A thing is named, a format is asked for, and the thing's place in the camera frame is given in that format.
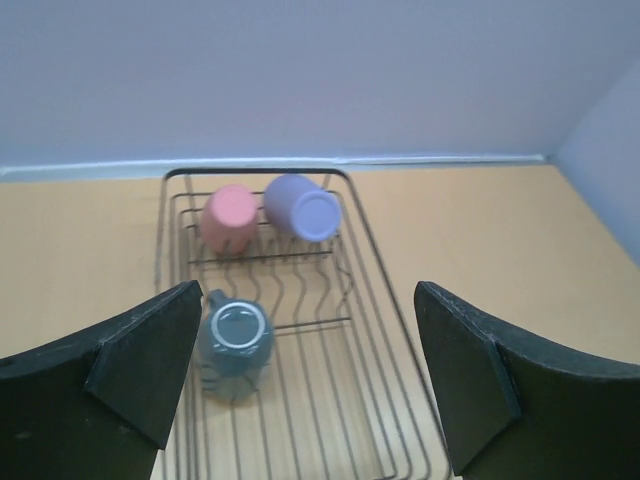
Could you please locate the black wire dish rack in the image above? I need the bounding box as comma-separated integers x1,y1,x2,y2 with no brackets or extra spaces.
153,167,452,479

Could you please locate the pink plastic cup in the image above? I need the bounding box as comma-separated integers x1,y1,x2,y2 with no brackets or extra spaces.
199,184,258,255

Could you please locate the purple plastic cup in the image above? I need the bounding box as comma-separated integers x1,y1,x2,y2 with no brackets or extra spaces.
263,174,342,243

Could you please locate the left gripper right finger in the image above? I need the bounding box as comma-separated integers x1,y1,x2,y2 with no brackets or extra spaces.
414,281,639,479

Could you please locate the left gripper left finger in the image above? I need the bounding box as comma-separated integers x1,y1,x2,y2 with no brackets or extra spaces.
1,280,202,479

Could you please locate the grey ceramic mug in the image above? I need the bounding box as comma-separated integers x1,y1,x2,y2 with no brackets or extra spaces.
196,290,275,404

